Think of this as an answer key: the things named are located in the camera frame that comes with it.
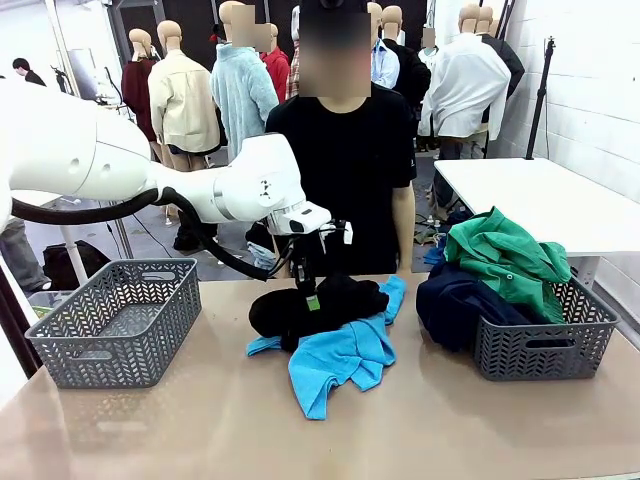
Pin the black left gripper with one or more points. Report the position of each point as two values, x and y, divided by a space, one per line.
304 260

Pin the black garment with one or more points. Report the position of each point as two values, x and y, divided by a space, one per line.
340 305

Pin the bright blue t-shirt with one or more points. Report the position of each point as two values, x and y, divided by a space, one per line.
345 360

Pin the navy blue garment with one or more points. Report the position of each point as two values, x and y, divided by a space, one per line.
450 305

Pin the green button shirt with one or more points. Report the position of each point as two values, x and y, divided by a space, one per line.
500 255

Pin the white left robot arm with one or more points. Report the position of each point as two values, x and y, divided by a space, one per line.
75 145

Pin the person's left forearm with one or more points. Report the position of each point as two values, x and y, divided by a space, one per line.
402 225

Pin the person's left hand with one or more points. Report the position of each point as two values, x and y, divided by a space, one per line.
405 265

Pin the light denim garment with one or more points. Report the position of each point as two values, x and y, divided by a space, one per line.
262 257

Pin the blue cloth on floor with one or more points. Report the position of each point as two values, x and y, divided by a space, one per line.
432 255

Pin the black fuzzy leg warmers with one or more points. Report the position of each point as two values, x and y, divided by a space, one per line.
185 240

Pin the person in black t-shirt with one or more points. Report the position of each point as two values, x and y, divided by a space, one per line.
350 150

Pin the dark blue bin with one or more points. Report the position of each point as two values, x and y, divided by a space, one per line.
460 217

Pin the grey plastic lattice basket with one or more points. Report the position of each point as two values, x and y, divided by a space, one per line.
120 325
550 330

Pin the mannequin in cream jacket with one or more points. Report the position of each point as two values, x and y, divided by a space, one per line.
182 105

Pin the mannequin in red jacket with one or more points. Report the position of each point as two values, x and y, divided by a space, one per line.
277 67

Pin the mannequin in black jacket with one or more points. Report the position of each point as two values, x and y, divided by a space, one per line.
415 85

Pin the black bag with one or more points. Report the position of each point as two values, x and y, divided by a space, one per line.
75 265

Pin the white rectangular table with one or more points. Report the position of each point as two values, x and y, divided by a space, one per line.
72 250
550 190

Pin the mannequin in red top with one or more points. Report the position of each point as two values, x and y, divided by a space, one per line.
385 65

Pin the mannequin in white shirt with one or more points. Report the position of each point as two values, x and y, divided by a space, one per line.
465 85

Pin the clear bin with green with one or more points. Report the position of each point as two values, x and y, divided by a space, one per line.
42 302

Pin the mannequin in maroon top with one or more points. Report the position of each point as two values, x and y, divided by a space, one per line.
135 95

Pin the person in grey trousers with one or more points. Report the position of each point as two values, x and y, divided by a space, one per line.
20 255

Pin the black tripod stand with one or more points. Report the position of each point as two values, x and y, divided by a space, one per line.
540 100

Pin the mannequin in dark coat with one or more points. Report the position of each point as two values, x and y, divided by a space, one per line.
510 60

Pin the dark-haired person in black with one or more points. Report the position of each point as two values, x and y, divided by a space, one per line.
27 70

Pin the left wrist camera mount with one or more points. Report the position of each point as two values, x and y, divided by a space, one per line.
340 231

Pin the dark frame bar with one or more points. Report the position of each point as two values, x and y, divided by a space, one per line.
17 325

